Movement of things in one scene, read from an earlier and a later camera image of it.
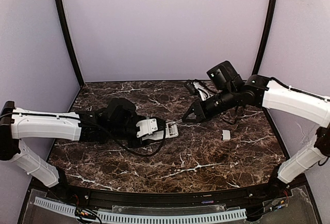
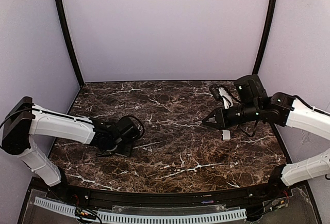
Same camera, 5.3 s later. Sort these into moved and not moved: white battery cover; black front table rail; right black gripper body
Moved: right black gripper body
Not moved: white battery cover; black front table rail
